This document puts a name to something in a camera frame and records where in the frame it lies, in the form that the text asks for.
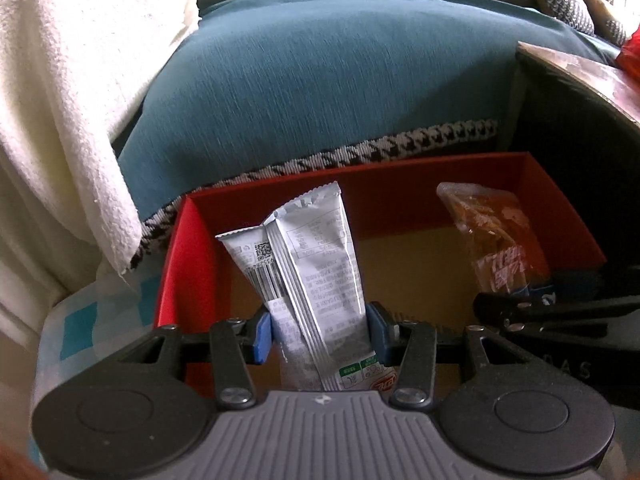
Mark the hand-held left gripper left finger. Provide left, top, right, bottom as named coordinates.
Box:
left=117, top=307, right=275, bottom=409

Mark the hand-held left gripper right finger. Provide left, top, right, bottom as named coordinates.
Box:
left=366, top=301, right=533, bottom=409

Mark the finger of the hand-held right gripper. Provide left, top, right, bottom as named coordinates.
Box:
left=474, top=291, right=640, bottom=343
left=530, top=269, right=609, bottom=307

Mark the orange clear snack packet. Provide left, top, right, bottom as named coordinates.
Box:
left=436, top=181, right=557, bottom=307

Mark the white snack packet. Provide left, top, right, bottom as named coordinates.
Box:
left=216, top=181, right=401, bottom=393

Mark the red cardboard box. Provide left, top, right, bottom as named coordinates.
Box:
left=152, top=152, right=607, bottom=397

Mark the blue checkered mat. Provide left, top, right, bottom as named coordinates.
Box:
left=34, top=264, right=168, bottom=397

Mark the wooden side table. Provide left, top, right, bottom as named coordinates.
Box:
left=511, top=41, right=640, bottom=263

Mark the teal sofa cover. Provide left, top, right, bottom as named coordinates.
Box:
left=116, top=0, right=622, bottom=272

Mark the white fluffy blanket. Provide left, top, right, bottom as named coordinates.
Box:
left=0, top=0, right=202, bottom=311

